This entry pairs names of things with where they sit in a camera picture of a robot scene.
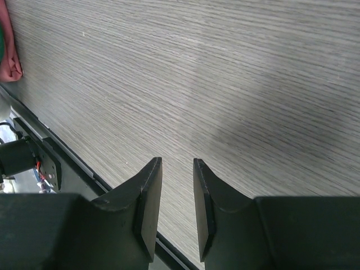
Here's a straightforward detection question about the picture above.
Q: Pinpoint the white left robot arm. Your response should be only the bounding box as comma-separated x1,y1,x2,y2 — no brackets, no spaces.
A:
1,139,37,183

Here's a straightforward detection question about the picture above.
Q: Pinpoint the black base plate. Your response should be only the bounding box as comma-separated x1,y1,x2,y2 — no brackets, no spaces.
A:
1,87,197,269

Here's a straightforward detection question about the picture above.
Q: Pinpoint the green t shirt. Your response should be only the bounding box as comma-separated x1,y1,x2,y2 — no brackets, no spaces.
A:
0,26,6,62

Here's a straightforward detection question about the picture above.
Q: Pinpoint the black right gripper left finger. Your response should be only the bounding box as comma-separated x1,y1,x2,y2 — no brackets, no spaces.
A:
1,157,162,269

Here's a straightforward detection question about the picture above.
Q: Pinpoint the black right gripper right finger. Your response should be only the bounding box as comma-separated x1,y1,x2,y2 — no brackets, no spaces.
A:
193,159,359,269

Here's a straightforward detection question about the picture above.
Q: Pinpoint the pink t shirt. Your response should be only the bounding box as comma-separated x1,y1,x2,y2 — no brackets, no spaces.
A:
1,1,23,83

